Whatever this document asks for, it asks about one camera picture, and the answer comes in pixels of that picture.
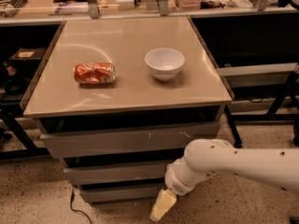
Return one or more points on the long wooden workbench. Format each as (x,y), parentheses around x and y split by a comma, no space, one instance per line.
(48,11)

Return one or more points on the black box with label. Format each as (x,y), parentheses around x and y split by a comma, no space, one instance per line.
(28,55)

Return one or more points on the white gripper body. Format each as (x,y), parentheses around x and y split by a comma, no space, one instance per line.
(175,182)

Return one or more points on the white bowl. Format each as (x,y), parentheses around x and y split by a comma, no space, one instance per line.
(164,63)

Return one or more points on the grey bottom drawer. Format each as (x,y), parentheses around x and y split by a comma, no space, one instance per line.
(120,194)

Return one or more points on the grey top drawer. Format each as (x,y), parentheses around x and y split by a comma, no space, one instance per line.
(126,140)

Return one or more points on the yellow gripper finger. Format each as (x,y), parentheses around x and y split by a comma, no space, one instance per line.
(164,202)

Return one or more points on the grey drawer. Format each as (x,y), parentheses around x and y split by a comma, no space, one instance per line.
(126,140)
(132,171)
(120,194)

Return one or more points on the crushed orange soda can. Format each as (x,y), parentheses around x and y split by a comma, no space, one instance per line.
(95,73)

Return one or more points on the grey drawer cabinet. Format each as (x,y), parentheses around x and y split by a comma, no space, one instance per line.
(136,99)

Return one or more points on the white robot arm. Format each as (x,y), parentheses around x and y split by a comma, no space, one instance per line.
(205,158)

